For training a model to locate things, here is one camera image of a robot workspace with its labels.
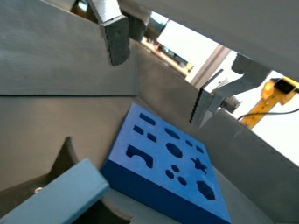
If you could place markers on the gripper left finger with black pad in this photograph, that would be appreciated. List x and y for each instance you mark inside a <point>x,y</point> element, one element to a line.
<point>114,28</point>

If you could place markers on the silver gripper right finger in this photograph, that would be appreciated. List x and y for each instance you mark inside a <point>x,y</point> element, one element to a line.
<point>254,73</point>

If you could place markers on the light blue rectangular block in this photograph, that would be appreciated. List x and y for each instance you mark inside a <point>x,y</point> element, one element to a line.
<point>65,199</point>

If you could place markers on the blue shape sorting board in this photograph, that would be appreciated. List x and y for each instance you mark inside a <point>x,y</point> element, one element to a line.
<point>159,166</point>

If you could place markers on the black curved fixture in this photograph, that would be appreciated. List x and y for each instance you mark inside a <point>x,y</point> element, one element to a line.
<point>101,213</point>

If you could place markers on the yellow stand outside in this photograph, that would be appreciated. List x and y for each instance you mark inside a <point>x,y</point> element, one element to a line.
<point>279,90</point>

